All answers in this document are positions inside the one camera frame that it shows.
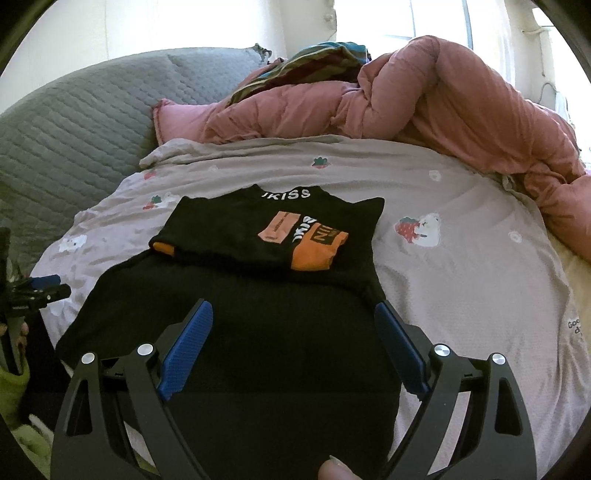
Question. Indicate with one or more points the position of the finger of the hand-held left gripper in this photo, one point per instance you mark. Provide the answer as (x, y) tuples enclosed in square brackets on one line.
[(46, 295), (44, 282)]

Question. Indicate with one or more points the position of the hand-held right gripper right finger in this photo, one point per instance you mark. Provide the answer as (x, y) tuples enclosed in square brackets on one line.
[(399, 344)]

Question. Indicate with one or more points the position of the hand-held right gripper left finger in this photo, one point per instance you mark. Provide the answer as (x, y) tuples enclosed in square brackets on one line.
[(187, 346)]

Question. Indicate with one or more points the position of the black sweater with orange cuffs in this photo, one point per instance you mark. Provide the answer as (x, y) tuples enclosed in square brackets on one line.
[(258, 314)]

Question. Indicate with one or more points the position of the person's left forearm green sleeve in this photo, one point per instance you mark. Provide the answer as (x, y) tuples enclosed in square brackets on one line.
[(14, 397)]

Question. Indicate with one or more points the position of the person's left hand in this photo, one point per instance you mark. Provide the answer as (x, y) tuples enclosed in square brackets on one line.
[(24, 334)]

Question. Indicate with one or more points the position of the person's right hand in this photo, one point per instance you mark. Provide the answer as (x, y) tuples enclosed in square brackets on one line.
[(339, 470)]

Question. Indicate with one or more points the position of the printed pale pink bedsheet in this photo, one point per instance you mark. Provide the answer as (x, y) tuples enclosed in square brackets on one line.
[(461, 300)]

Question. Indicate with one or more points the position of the grey quilted headboard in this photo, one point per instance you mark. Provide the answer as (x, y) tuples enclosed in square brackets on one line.
[(83, 124)]

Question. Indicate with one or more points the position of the cream fuzzy blanket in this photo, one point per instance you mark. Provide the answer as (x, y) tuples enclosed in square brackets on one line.
[(575, 272)]

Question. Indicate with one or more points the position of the pink duvet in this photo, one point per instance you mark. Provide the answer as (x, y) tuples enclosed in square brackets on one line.
[(438, 101)]

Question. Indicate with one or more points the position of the striped cloth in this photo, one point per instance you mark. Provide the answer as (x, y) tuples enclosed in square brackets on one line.
[(314, 60)]

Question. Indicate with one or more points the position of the window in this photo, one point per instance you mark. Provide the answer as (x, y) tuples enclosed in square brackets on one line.
[(415, 18)]

